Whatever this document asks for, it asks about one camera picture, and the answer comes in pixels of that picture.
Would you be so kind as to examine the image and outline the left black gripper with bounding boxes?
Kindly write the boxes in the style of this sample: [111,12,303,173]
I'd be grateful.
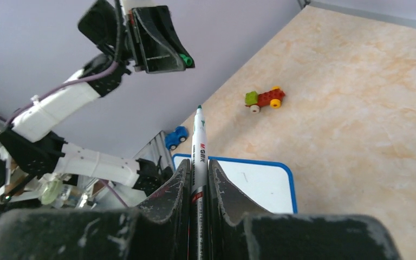
[77,1,195,74]

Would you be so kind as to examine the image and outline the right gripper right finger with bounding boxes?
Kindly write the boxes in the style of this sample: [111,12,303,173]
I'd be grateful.
[209,160,401,259]

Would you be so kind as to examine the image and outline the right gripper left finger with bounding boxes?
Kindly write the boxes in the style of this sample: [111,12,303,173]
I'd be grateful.
[0,159,191,259]

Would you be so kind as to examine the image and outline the green marker cap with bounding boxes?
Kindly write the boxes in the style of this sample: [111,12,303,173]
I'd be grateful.
[179,53,194,68]

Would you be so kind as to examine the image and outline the green whiteboard marker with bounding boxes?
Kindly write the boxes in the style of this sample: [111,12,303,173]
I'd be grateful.
[188,105,211,259]

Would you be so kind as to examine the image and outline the blue-framed whiteboard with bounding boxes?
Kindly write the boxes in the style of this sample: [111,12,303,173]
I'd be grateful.
[172,153,298,215]

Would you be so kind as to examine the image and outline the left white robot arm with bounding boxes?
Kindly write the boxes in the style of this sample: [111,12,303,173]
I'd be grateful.
[0,1,194,195]

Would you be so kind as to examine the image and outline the blue toy car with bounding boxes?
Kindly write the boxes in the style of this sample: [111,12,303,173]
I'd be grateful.
[165,126,189,151]

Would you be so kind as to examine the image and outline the colourful toy brick car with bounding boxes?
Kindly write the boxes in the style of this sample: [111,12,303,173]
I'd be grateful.
[244,86,286,114]

